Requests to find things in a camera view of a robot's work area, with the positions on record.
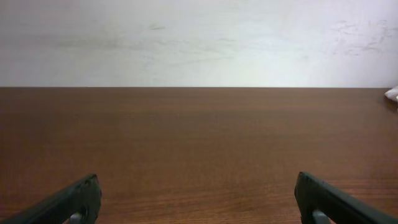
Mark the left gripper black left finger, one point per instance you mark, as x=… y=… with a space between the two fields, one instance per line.
x=78 y=203

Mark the white cloth garment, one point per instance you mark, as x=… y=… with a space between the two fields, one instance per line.
x=392 y=94

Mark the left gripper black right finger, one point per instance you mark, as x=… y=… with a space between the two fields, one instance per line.
x=320 y=202

